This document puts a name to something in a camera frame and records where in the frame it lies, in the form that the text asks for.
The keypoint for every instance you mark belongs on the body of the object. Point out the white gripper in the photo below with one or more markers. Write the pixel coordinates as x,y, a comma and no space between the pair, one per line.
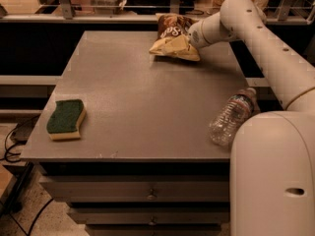
196,35

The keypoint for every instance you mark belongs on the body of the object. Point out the metal shelf rail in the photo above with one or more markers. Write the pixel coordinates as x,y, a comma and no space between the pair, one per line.
279,12

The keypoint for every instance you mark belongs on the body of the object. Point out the clear plastic water bottle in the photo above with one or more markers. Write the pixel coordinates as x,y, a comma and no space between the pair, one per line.
235,112

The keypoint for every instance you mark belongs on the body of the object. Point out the green yellow sponge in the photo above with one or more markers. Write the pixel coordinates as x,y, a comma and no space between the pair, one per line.
65,121

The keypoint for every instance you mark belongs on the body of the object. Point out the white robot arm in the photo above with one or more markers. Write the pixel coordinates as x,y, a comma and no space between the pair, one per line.
272,161

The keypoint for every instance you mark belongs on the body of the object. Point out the grey drawer cabinet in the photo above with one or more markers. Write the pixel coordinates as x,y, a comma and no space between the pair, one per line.
144,164

